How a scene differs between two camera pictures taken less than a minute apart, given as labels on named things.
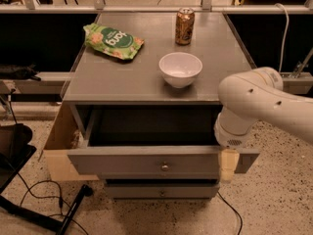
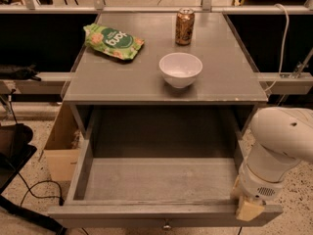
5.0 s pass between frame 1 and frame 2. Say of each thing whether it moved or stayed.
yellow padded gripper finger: moved
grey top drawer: moved
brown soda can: stayed
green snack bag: stayed
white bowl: stayed
